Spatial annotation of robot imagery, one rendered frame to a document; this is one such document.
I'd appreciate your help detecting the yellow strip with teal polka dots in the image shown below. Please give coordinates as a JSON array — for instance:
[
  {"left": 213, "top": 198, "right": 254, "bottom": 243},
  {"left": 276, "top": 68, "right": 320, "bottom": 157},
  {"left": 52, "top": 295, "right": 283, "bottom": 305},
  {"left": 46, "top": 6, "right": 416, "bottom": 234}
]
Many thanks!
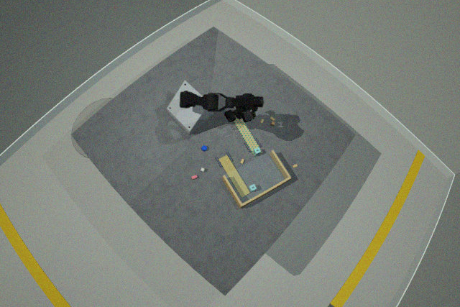
[{"left": 233, "top": 118, "right": 262, "bottom": 156}]

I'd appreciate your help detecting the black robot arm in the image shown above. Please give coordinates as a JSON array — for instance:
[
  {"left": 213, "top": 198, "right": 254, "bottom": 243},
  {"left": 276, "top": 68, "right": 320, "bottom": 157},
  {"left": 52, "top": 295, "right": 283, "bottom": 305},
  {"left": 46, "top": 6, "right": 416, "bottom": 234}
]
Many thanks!
[{"left": 180, "top": 91, "right": 264, "bottom": 122}]

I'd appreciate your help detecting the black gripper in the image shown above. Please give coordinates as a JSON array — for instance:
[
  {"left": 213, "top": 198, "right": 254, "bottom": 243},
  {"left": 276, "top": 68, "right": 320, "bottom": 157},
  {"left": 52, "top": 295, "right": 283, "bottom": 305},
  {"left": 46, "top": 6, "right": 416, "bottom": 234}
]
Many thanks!
[{"left": 224, "top": 106, "right": 258, "bottom": 122}]

